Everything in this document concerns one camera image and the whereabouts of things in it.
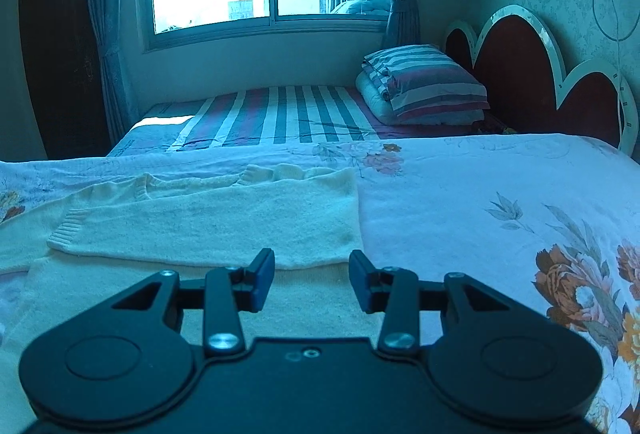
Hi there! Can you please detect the cream knitted sweater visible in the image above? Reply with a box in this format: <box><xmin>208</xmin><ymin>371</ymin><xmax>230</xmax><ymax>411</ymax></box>
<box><xmin>1</xmin><ymin>164</ymin><xmax>380</xmax><ymax>433</ymax></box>

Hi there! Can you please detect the white floral bed cover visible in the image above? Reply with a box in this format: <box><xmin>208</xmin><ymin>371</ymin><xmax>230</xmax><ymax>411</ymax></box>
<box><xmin>1</xmin><ymin>134</ymin><xmax>639</xmax><ymax>433</ymax></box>

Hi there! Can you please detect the striped folded quilt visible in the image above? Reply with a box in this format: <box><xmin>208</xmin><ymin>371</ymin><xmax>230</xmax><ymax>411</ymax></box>
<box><xmin>362</xmin><ymin>45</ymin><xmax>489</xmax><ymax>123</ymax></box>

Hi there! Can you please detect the white pillow under quilt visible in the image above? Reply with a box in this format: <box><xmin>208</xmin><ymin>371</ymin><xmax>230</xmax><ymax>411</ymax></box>
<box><xmin>356</xmin><ymin>72</ymin><xmax>485</xmax><ymax>126</ymax></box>

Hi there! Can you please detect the scalloped dark red headboard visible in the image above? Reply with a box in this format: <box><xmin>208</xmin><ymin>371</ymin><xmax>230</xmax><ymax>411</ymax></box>
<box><xmin>442</xmin><ymin>5</ymin><xmax>639</xmax><ymax>156</ymax></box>

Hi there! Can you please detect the blue bedding on windowsill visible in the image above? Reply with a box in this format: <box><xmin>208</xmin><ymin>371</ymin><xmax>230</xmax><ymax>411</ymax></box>
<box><xmin>332</xmin><ymin>0</ymin><xmax>392</xmax><ymax>18</ymax></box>

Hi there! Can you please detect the striped bed sheet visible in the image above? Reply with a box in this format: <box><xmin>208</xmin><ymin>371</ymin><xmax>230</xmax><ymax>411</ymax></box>
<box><xmin>110</xmin><ymin>85</ymin><xmax>484</xmax><ymax>157</ymax></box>

